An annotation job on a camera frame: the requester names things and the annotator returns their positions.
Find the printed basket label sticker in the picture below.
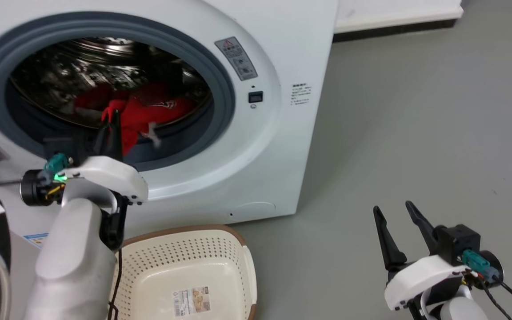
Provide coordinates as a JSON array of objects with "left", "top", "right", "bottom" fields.
[{"left": 172, "top": 286, "right": 212, "bottom": 317}]

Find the grey warning sticker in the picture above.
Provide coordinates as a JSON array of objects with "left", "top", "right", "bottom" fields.
[{"left": 214, "top": 36, "right": 258, "bottom": 81}]

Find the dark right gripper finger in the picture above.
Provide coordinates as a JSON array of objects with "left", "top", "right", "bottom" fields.
[
  {"left": 373, "top": 205, "right": 408, "bottom": 272},
  {"left": 405, "top": 200, "right": 440, "bottom": 256}
]

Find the cream perforated laundry basket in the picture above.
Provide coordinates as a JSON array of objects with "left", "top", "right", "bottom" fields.
[{"left": 108, "top": 224, "right": 258, "bottom": 320}]

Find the red garment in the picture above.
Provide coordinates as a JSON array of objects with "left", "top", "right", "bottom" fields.
[{"left": 73, "top": 83, "right": 196, "bottom": 156}]

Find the steel washing machine drum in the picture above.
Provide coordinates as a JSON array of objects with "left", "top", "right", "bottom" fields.
[{"left": 9, "top": 37, "right": 212, "bottom": 130}]

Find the white low platform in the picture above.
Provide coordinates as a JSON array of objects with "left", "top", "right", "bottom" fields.
[{"left": 334, "top": 0, "right": 464, "bottom": 34}]

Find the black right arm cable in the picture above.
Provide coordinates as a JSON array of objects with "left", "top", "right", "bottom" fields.
[{"left": 478, "top": 275, "right": 512, "bottom": 320}]

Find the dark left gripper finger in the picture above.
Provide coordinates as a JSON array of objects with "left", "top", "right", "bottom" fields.
[
  {"left": 93, "top": 120, "right": 110, "bottom": 159},
  {"left": 109, "top": 111, "right": 124, "bottom": 162}
]

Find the white front-load washing machine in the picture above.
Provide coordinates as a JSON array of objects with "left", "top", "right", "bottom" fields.
[{"left": 0, "top": 0, "right": 339, "bottom": 249}]

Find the grey rubber door gasket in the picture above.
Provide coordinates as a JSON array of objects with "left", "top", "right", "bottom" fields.
[{"left": 0, "top": 12, "right": 236, "bottom": 172}]

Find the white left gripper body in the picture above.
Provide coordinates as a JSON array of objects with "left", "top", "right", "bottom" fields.
[{"left": 57, "top": 155, "right": 149, "bottom": 206}]

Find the small black text label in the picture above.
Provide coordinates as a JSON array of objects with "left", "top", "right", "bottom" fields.
[{"left": 290, "top": 83, "right": 313, "bottom": 106}]

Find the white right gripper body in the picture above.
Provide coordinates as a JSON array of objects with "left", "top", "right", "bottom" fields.
[{"left": 384, "top": 255, "right": 480, "bottom": 312}]

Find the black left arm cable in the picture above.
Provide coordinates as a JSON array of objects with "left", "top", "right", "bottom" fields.
[{"left": 107, "top": 247, "right": 123, "bottom": 320}]

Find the blue white energy sticker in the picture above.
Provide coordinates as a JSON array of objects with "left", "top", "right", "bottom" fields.
[{"left": 23, "top": 232, "right": 50, "bottom": 249}]

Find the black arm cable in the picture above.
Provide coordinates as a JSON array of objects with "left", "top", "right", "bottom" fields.
[
  {"left": 478, "top": 275, "right": 512, "bottom": 320},
  {"left": 107, "top": 247, "right": 123, "bottom": 320}
]

